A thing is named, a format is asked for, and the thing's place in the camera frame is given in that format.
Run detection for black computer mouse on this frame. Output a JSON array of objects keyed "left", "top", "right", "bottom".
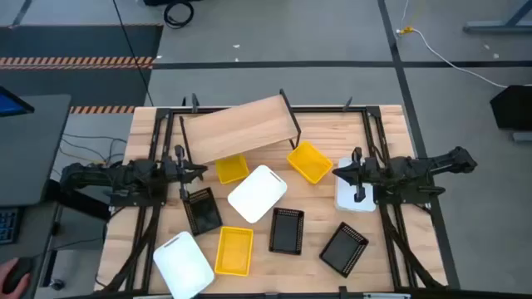
[{"left": 2, "top": 257, "right": 34, "bottom": 294}]

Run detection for yellow slotted plastic basket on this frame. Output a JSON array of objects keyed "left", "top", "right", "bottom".
[
  {"left": 214, "top": 226, "right": 254, "bottom": 277},
  {"left": 214, "top": 154, "right": 250, "bottom": 185},
  {"left": 286, "top": 140, "right": 333, "bottom": 185}
]

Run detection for wooden shelf black metal legs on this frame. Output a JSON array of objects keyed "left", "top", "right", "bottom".
[{"left": 178, "top": 88, "right": 303, "bottom": 166}]

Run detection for black metal table frame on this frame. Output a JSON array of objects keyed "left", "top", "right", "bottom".
[{"left": 95, "top": 93, "right": 458, "bottom": 299}]

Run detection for grey metal table base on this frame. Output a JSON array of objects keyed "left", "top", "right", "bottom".
[{"left": 463, "top": 0, "right": 532, "bottom": 34}]

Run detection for white plastic bin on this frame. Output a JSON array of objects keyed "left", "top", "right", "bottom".
[
  {"left": 152, "top": 230, "right": 216, "bottom": 299},
  {"left": 227, "top": 164, "right": 288, "bottom": 224},
  {"left": 334, "top": 156, "right": 377, "bottom": 213}
]

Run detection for white floor cable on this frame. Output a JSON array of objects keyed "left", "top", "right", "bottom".
[{"left": 397, "top": 0, "right": 532, "bottom": 89}]

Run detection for black equipment box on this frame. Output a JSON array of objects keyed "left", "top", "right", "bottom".
[{"left": 143, "top": 0, "right": 203, "bottom": 7}]

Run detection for coiled black cable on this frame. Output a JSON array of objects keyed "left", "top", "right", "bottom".
[{"left": 163, "top": 1, "right": 195, "bottom": 30}]

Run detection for black computer monitor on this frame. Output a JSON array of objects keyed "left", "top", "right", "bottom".
[{"left": 0, "top": 86, "right": 35, "bottom": 118}]

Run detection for black keyboard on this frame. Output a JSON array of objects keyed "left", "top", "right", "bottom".
[{"left": 0, "top": 207, "right": 21, "bottom": 246}]

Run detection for black hazard-striped floor mat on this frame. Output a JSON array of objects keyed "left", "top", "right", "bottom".
[{"left": 0, "top": 23, "right": 164, "bottom": 115}]

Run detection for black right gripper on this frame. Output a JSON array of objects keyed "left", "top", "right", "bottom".
[{"left": 332, "top": 147, "right": 377, "bottom": 203}]

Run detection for grey desk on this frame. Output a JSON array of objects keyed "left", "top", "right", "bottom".
[{"left": 0, "top": 93, "right": 72, "bottom": 299}]

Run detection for black angular case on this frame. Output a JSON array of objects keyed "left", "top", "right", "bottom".
[{"left": 489, "top": 85, "right": 532, "bottom": 132}]

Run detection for black slotted plastic basket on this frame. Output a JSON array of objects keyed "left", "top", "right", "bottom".
[
  {"left": 268, "top": 207, "right": 305, "bottom": 256},
  {"left": 182, "top": 186, "right": 224, "bottom": 237},
  {"left": 318, "top": 221, "right": 370, "bottom": 278}
]

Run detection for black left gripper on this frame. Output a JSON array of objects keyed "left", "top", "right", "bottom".
[{"left": 160, "top": 145, "right": 209, "bottom": 201}]

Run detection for person's hand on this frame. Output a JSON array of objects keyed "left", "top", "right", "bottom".
[{"left": 0, "top": 257, "right": 32, "bottom": 299}]

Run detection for long thin black cable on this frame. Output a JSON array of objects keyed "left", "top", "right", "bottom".
[{"left": 111, "top": 0, "right": 155, "bottom": 107}]

